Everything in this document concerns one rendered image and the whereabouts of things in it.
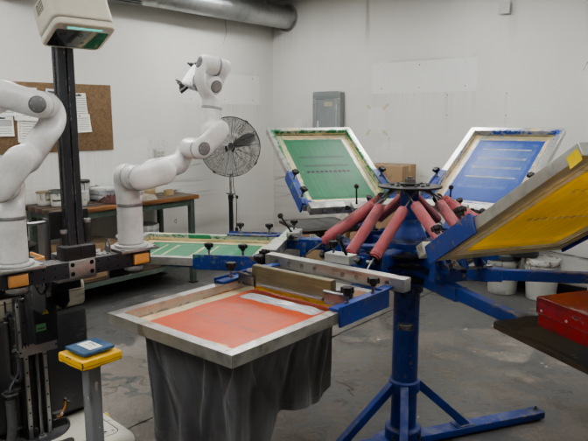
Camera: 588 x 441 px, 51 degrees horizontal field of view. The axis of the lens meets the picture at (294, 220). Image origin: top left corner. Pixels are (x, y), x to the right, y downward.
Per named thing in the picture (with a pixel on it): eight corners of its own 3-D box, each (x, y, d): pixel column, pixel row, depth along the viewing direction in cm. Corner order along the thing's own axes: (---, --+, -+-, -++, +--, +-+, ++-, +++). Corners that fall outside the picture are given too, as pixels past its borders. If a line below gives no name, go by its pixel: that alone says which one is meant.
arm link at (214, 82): (215, 56, 245) (235, 62, 252) (203, 52, 253) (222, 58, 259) (206, 94, 249) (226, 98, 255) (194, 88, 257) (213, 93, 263)
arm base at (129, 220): (104, 244, 239) (101, 205, 236) (133, 240, 248) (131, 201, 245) (124, 250, 228) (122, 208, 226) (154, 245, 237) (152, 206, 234)
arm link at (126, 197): (134, 202, 242) (132, 162, 239) (150, 206, 232) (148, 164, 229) (110, 205, 236) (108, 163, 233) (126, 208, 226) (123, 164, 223)
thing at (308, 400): (245, 486, 186) (242, 352, 179) (236, 482, 188) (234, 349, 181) (335, 428, 220) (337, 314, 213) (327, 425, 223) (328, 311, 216)
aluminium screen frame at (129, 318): (232, 369, 166) (232, 355, 166) (108, 324, 203) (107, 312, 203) (387, 303, 226) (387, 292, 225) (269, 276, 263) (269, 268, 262)
